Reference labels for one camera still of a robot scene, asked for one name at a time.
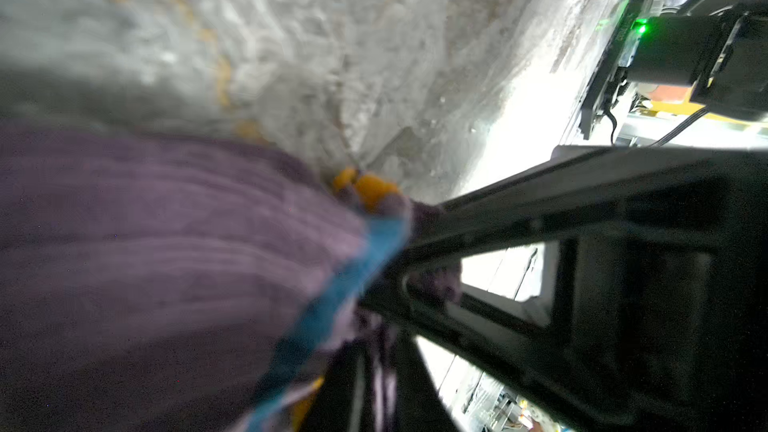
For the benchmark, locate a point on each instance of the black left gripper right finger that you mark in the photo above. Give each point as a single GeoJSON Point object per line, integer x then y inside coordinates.
{"type": "Point", "coordinates": [418, 407]}

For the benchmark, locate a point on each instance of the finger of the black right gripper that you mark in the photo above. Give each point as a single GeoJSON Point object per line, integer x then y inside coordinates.
{"type": "Point", "coordinates": [653, 314]}

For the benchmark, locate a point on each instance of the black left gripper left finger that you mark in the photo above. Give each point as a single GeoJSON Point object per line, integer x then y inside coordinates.
{"type": "Point", "coordinates": [343, 403]}

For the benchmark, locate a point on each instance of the purple striped sock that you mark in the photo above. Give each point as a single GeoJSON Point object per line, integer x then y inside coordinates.
{"type": "Point", "coordinates": [160, 283]}

